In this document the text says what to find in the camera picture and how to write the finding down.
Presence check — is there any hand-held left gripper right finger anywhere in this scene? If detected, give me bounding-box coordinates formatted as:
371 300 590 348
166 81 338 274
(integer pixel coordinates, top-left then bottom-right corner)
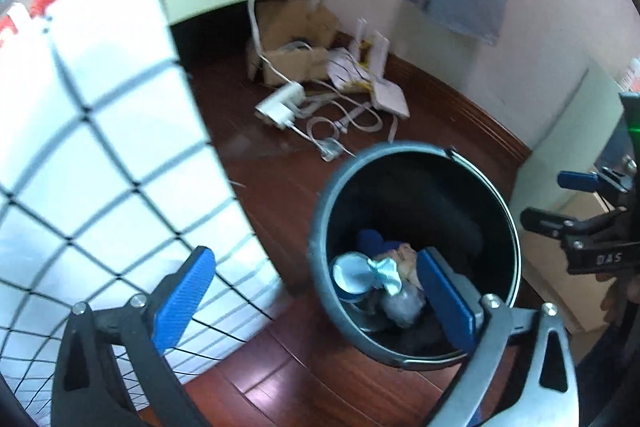
416 247 578 427

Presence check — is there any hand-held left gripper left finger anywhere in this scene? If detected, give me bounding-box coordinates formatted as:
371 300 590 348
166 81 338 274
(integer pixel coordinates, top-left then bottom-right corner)
50 245 217 427

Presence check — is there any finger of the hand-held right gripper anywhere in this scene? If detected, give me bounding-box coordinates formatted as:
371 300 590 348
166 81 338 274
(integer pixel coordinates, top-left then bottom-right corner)
520 206 596 244
557 167 631 198

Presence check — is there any clear plastic wrapper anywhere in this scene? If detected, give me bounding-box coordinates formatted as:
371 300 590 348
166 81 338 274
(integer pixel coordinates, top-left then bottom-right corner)
367 257 428 328

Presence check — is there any blue paper cup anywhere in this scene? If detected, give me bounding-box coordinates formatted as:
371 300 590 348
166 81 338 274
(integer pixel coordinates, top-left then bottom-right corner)
330 252 396 305

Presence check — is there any black bucket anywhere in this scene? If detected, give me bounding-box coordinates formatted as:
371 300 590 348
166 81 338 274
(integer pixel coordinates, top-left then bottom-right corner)
307 142 523 373

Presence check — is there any person's right hand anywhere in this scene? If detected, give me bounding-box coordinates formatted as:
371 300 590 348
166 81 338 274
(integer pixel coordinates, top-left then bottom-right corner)
601 278 632 324

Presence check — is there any white desk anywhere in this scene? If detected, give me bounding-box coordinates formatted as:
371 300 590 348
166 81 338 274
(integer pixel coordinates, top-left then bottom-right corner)
530 67 626 188

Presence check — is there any white router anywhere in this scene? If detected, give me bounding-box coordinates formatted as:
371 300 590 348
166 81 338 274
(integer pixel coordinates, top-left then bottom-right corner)
352 19 411 120

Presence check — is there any white power strip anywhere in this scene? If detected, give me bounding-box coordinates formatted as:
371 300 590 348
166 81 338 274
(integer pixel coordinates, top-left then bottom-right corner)
255 82 306 130

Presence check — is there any table with grid tablecloth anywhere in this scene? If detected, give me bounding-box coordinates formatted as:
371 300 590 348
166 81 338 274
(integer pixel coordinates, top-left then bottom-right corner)
0 0 296 413

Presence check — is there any white paper sheet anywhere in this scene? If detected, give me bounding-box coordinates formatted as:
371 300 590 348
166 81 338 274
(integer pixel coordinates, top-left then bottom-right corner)
327 48 373 90

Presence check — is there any cardboard box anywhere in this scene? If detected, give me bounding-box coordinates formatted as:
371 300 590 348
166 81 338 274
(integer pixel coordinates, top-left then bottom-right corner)
247 0 341 88

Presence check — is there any tangle of white cables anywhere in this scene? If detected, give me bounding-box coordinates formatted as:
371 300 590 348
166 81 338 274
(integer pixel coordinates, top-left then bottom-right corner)
295 92 401 162

